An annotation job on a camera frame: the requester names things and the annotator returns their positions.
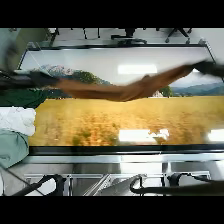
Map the black cable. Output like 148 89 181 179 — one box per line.
128 174 224 196

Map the white garment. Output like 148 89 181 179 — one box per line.
0 105 37 137

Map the silver frame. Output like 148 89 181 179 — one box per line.
0 152 224 197

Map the grey green garment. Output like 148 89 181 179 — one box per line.
0 129 31 170

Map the black office chair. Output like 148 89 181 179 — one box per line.
110 28 148 45
164 28 193 45

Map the brown shirt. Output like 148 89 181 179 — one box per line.
49 63 205 103

